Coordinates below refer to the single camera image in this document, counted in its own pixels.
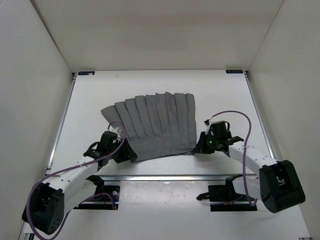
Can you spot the blue corner label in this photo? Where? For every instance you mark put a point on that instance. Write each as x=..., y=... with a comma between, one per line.
x=234, y=71
x=86, y=73

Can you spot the blue left corner label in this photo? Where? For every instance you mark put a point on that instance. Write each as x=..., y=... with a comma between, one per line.
x=86, y=73

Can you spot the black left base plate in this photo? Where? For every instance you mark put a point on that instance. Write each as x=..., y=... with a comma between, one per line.
x=103, y=202

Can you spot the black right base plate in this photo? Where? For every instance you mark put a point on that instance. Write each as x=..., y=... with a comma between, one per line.
x=222, y=199

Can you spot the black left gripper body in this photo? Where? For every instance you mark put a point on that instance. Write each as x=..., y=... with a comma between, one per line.
x=119, y=141

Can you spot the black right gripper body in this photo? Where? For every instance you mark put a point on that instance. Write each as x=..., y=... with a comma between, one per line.
x=213, y=141

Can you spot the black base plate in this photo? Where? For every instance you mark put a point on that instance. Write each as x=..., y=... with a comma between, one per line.
x=222, y=199
x=103, y=202

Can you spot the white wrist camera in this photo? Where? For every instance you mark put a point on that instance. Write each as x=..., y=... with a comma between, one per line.
x=117, y=130
x=209, y=129

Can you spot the blue right corner label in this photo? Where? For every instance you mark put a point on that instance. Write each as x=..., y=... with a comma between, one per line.
x=234, y=71

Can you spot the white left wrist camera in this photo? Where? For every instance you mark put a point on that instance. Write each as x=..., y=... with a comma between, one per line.
x=117, y=130

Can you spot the aluminium front rail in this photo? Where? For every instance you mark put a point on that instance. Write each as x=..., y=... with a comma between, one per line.
x=164, y=178

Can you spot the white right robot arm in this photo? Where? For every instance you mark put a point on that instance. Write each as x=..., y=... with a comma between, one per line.
x=263, y=178

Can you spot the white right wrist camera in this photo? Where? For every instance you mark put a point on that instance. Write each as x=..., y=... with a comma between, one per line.
x=209, y=129

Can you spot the grey pleated skirt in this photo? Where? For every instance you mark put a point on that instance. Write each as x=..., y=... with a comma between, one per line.
x=159, y=125

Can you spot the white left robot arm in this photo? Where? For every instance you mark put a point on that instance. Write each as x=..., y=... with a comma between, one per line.
x=52, y=198

